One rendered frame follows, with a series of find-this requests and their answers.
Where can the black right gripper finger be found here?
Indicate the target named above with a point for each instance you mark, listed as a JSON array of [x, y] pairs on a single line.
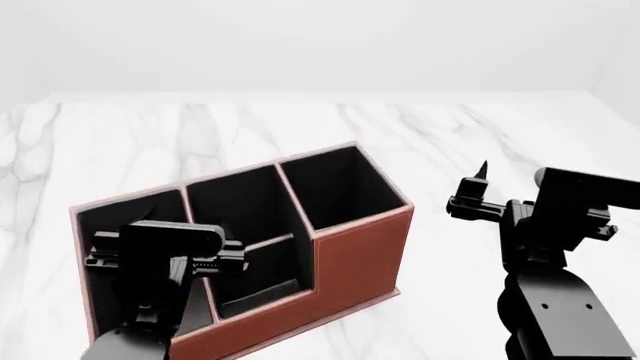
[[602, 223], [476, 183]]

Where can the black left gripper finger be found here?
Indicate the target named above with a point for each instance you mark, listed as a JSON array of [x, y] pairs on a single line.
[[233, 248], [106, 242]]

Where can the brown leather desk caddy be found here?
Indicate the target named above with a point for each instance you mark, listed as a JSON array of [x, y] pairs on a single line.
[[360, 258]]

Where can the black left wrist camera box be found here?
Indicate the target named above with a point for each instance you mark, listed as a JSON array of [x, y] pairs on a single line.
[[170, 238]]

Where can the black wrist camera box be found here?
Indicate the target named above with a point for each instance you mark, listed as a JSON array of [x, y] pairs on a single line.
[[170, 238], [575, 202]]

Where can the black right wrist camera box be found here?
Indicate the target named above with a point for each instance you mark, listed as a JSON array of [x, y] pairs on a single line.
[[575, 202]]

